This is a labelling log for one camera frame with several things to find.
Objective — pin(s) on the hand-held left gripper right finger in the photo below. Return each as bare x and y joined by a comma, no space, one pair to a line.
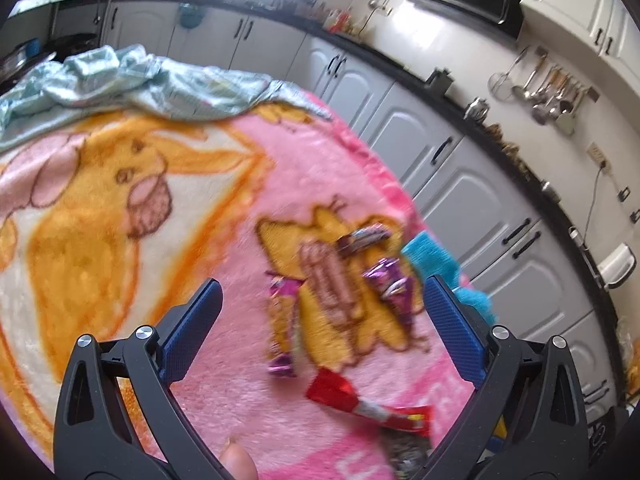
455,330

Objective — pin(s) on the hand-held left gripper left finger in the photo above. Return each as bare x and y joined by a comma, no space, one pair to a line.
192,330

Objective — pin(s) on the purple snack wrapper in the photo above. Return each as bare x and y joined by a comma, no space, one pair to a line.
281,320
392,282

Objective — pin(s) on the red snack wrapper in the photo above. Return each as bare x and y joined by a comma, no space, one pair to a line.
370,405

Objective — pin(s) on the brown snack wrapper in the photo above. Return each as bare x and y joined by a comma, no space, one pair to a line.
362,240

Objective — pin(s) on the blue fuzzy cloth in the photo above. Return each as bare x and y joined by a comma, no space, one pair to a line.
435,257

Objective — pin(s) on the pink printed blanket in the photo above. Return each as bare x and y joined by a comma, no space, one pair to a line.
150,260

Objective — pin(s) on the dark speckled wrapper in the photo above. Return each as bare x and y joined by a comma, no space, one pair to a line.
405,455

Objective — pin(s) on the white base cabinet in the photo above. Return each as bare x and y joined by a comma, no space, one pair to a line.
450,180

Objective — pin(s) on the white electric kettle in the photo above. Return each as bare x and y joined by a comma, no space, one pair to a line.
616,265

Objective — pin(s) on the black countertop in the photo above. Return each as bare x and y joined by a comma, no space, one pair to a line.
500,147

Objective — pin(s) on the brown lumpy food pile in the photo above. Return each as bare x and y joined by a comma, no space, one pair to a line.
510,149

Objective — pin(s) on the steel lidded jar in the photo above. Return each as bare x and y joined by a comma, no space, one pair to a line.
476,109

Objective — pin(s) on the light blue cloth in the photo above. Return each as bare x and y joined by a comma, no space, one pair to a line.
175,90

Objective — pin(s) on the row of hanging steel utensils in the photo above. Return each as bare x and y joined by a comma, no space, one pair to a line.
550,100

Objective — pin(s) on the red patterned pot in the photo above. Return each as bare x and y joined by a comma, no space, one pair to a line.
338,20

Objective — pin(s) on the white wall socket strip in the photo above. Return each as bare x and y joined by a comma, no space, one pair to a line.
596,153

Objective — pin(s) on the white wall cabinet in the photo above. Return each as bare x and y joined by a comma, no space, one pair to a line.
575,5

